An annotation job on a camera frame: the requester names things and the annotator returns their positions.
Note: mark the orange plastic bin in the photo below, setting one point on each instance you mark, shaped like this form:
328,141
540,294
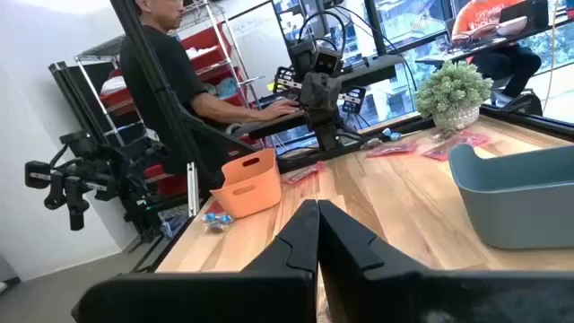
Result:
246,188

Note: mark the red shelf bin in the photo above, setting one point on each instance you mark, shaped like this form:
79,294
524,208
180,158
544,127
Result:
202,40
116,96

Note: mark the black folded panels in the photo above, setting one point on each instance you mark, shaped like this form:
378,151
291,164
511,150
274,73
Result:
76,89

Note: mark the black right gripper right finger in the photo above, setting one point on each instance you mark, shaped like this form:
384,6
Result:
381,296

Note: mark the blue lollipop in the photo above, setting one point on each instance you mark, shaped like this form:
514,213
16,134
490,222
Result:
209,218
225,219
394,135

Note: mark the dark laptop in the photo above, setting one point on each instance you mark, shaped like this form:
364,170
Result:
524,11

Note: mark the red candy packet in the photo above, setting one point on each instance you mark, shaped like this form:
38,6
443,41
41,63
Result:
215,208
441,152
390,149
475,138
302,174

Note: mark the black office chair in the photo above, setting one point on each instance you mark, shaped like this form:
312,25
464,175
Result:
520,103

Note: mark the person's hand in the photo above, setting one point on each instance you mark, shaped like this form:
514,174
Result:
284,109

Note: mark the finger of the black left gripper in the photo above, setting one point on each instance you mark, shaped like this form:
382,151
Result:
286,77
354,99

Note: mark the green plant in white pot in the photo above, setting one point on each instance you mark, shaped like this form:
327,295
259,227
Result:
453,89

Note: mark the dark window desk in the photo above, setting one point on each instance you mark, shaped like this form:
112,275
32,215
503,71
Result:
493,42

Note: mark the black desk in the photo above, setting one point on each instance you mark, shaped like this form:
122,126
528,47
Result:
273,128

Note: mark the clear-wrapped brown candy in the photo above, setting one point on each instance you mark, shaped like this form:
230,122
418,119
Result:
444,134
371,143
216,227

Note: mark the teal plastic bin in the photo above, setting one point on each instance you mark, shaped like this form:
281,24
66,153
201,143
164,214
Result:
515,202

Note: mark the silver metal bracket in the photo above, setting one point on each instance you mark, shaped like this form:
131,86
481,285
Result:
193,188

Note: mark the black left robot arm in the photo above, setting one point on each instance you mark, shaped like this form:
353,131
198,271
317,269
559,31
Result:
327,134

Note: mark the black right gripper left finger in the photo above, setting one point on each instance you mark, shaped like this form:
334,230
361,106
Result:
269,296

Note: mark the person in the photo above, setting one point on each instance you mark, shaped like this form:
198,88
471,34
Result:
157,67
480,13

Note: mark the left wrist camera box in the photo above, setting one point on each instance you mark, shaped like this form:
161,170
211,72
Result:
327,62

